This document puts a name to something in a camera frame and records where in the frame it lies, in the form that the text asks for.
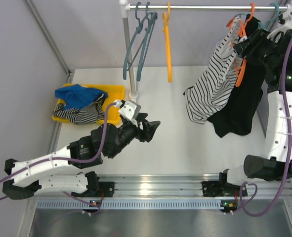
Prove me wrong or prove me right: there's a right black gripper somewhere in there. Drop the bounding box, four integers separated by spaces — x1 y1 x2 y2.
233 28 281 69

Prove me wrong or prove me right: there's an orange hanger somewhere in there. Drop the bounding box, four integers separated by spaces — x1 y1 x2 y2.
234 2 255 87

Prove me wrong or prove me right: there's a striped tank top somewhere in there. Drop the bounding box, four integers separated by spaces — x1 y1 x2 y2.
184 16 245 124

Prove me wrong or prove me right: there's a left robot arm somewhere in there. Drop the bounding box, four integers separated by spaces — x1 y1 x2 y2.
2 67 257 200

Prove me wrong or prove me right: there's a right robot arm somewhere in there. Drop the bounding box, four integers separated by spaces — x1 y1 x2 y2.
218 29 292 196

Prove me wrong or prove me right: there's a teal hanger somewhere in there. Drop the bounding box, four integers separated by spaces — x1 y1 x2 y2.
232 2 282 30

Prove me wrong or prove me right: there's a black tank top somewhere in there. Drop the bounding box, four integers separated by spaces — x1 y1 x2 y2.
207 13 267 138

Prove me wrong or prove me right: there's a yellow hanger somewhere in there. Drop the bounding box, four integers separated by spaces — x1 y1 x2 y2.
162 2 173 83

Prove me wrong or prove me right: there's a blue-grey hanger right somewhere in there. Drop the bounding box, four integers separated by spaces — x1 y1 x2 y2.
136 1 158 81

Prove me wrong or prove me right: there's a blue-grey hanger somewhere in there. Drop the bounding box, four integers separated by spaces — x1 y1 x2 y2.
122 1 151 80
136 1 158 81

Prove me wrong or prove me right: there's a blue-grey hanger left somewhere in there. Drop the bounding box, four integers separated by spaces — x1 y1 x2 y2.
122 1 151 80

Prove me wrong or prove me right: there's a yellow plastic bin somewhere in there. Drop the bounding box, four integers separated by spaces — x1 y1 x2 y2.
51 83 126 126

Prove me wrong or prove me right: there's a striped garment in bin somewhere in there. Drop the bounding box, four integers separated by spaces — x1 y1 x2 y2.
52 93 107 125

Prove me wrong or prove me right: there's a blue garment in bin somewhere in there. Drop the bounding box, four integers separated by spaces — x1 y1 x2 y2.
55 84 108 110

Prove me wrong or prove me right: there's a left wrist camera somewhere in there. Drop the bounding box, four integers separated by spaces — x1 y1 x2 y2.
114 99 141 126

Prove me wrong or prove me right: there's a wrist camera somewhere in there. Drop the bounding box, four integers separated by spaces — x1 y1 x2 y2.
114 99 141 126
267 3 292 42

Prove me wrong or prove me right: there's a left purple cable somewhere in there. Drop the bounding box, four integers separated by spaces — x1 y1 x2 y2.
0 102 119 203

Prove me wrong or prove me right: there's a purple cable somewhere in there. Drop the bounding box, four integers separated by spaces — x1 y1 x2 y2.
240 4 292 218
0 102 119 203

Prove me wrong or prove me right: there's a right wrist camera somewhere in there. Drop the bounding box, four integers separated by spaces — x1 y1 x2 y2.
267 3 292 42

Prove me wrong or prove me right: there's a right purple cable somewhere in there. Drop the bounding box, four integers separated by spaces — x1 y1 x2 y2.
240 4 292 218

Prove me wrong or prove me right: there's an aluminium table edge rail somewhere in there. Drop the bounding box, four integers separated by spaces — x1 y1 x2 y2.
37 173 292 198

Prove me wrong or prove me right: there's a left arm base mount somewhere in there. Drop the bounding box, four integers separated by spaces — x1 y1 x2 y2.
71 171 115 198

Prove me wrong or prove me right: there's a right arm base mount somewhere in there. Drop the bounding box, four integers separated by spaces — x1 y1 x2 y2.
201 169 241 198

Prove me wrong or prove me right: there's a clothes rack metal frame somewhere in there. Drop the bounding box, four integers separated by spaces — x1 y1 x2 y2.
119 0 292 99

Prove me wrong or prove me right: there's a perforated cable tray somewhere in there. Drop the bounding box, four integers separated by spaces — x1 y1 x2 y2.
37 199 237 210

